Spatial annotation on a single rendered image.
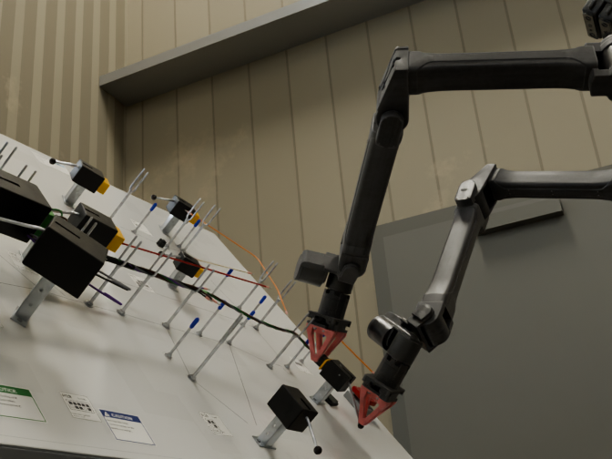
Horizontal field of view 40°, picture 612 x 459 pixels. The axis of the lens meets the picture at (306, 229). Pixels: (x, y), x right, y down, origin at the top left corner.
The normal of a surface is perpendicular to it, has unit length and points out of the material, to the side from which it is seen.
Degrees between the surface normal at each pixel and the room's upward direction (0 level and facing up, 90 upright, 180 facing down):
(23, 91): 90
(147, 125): 90
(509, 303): 90
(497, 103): 90
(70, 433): 53
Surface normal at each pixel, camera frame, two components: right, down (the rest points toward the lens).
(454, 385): -0.42, -0.34
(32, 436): 0.62, -0.77
